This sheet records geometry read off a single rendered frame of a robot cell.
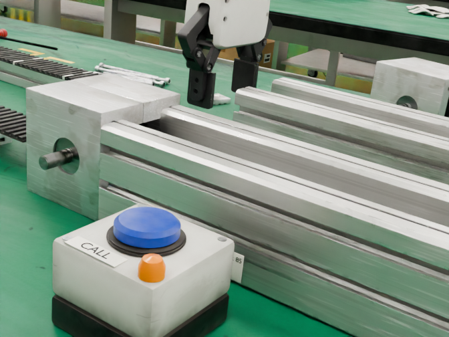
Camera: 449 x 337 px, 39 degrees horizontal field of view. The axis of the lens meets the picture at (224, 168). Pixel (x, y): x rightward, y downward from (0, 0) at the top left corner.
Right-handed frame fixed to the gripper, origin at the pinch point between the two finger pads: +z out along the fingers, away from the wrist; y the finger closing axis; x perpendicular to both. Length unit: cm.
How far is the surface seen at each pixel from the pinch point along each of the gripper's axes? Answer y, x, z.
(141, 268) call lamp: 35.8, 19.8, -0.1
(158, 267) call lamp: 35.3, 20.6, -0.3
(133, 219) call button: 32.9, 16.5, -0.8
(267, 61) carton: -345, -194, 75
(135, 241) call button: 34.0, 17.7, -0.3
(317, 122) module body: 5.1, 14.4, -0.8
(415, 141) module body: 5.1, 23.9, -1.5
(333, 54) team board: -256, -103, 43
